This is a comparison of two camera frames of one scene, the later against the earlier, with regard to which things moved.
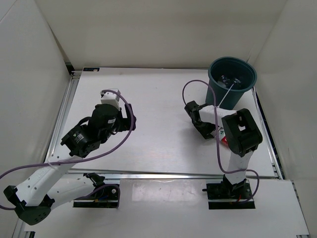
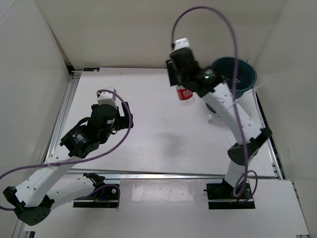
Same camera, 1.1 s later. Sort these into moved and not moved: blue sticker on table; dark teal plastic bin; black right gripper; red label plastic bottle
Moved: red label plastic bottle; black right gripper
Not moved: dark teal plastic bin; blue sticker on table
